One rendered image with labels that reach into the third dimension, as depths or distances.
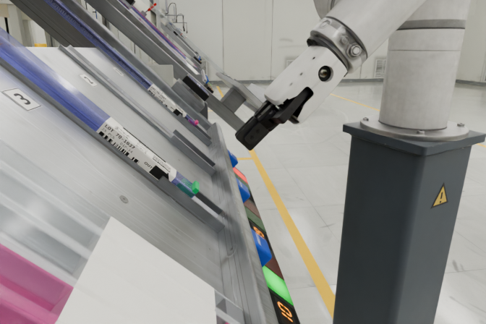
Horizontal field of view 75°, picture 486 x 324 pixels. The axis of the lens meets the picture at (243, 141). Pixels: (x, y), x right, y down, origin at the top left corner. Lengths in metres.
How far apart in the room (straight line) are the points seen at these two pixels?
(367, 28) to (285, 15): 7.81
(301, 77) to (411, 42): 0.27
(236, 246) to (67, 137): 0.12
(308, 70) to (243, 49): 7.60
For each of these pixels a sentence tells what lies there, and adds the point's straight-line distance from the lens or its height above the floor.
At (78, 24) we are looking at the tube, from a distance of 0.46.
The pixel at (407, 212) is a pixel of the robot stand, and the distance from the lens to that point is 0.65.
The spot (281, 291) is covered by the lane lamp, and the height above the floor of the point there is 0.65.
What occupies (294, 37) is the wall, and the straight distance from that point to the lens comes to 8.28.
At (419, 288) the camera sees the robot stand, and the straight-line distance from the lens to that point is 0.80.
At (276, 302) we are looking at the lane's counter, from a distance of 0.28.
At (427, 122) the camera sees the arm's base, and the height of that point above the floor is 0.73.
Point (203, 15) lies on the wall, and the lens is 7.97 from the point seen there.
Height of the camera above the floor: 0.85
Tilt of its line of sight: 16 degrees down
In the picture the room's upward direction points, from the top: straight up
